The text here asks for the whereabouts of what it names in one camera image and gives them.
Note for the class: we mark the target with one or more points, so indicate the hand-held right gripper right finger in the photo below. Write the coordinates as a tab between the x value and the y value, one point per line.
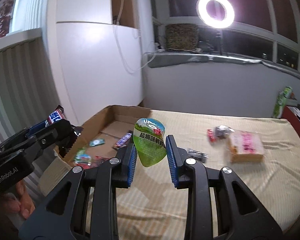
171	160

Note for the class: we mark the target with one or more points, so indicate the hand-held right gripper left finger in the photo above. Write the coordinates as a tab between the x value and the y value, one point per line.
132	160

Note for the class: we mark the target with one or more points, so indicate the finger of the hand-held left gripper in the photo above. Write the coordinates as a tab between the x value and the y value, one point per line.
57	135
37	128

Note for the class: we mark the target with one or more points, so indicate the purple snack bar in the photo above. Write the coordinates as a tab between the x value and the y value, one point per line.
122	140

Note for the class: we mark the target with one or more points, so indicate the green egg snack packet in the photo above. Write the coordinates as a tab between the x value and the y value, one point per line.
150	145

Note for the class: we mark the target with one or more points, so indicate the green red snack packet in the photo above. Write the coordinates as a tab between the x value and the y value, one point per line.
82	156

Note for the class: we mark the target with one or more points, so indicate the teal round candy packet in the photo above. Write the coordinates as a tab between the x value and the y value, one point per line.
97	142

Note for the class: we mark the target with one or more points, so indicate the brown cardboard box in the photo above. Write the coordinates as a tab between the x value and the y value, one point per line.
120	115

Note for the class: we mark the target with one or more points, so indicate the person's left hand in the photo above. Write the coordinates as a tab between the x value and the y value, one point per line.
25	200

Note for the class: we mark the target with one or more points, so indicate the black white small packet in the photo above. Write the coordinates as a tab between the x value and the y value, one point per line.
197	153

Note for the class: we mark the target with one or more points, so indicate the dark brown snack packet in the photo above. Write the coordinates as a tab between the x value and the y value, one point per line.
221	132

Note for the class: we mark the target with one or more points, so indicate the bread package with pink label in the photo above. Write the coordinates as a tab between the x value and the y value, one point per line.
245	147

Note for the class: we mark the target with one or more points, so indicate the white wardrobe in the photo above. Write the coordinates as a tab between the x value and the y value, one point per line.
90	67

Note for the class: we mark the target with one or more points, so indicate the striped bed sheet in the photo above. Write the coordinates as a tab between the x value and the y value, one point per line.
240	192

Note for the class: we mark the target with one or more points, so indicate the white charger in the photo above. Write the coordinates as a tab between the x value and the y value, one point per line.
160	47

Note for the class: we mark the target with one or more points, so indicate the green paper bag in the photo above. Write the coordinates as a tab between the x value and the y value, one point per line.
281	102

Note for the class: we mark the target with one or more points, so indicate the patterned cushion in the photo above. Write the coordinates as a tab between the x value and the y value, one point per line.
181	36

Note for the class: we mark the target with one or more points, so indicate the red storage box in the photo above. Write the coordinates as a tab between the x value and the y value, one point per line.
290	120

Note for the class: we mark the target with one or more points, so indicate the black tripod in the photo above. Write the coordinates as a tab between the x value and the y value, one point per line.
218	40

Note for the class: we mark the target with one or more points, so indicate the window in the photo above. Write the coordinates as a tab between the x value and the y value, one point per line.
185	0

